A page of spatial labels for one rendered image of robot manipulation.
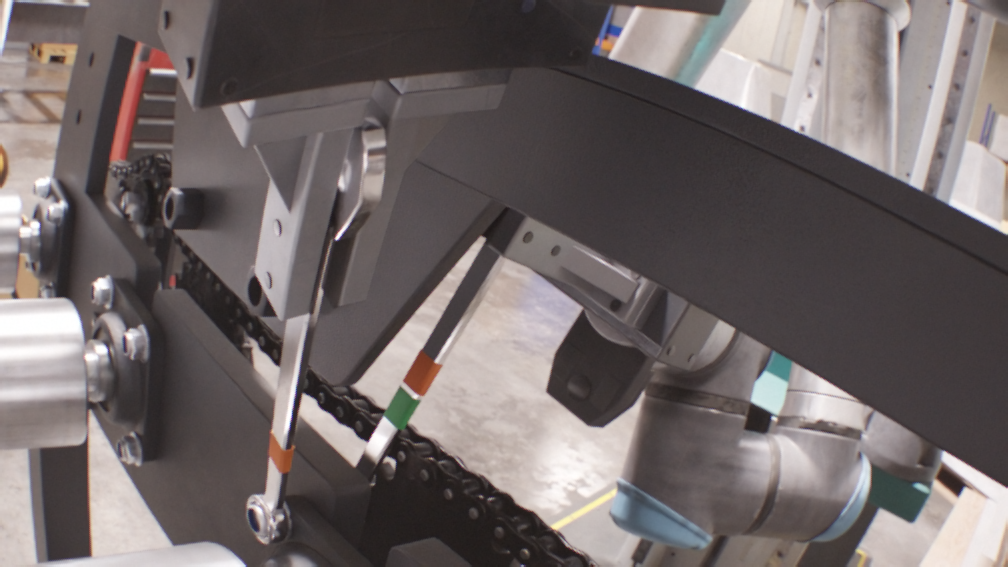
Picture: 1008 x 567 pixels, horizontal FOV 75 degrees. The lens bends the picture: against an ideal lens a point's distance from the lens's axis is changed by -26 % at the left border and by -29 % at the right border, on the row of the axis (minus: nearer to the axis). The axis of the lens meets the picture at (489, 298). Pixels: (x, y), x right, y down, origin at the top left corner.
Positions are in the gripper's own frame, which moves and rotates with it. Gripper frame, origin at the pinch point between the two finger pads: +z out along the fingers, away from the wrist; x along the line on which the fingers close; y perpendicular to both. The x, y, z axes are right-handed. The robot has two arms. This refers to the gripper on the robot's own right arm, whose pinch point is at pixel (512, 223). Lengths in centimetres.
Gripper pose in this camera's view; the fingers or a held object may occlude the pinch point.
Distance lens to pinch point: 42.6
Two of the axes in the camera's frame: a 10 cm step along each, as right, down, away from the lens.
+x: 6.4, 5.0, -5.9
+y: 5.1, -8.4, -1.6
